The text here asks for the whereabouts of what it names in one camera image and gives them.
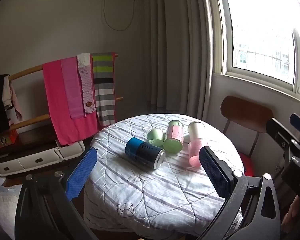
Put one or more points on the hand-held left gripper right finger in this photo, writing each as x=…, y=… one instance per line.
x=215, y=173

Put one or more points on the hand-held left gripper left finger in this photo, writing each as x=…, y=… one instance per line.
x=81, y=172

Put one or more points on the blue and black cup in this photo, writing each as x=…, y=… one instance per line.
x=142, y=152

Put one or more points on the white and pink cup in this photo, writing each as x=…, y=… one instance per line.
x=196, y=136

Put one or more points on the green cup with pink label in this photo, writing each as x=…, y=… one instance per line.
x=173, y=135

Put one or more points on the small green cup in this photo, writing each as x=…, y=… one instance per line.
x=155, y=135

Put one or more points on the person's right hand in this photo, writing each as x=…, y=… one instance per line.
x=291, y=217

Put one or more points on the small white plastic storage box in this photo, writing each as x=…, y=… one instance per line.
x=70, y=150

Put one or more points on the red seat cushion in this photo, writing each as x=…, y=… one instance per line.
x=247, y=165

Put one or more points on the wooden chair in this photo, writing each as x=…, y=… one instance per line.
x=245, y=111

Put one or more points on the wide white plastic storage box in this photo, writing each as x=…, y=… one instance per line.
x=27, y=162

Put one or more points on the dark wooden cabinet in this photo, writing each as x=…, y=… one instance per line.
x=35, y=140

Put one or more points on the round table with quilt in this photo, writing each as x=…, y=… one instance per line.
x=145, y=195

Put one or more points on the bright pink towel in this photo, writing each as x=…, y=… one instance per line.
x=55, y=105

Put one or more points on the red printed box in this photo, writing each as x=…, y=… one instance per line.
x=6, y=140

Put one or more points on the white cloth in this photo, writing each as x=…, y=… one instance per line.
x=2, y=205

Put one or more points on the light pink towel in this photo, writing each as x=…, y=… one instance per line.
x=72, y=87

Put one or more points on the pink and white knitted scarf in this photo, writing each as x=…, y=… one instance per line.
x=86, y=85

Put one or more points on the green grey striped scarf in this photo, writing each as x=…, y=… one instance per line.
x=103, y=80

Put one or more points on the white framed window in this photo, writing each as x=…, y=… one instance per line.
x=260, y=30

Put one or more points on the beige garment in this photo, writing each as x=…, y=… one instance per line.
x=8, y=92

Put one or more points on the wooden towel rack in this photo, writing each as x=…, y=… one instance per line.
x=27, y=71

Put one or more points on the grey curtain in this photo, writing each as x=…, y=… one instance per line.
x=165, y=55

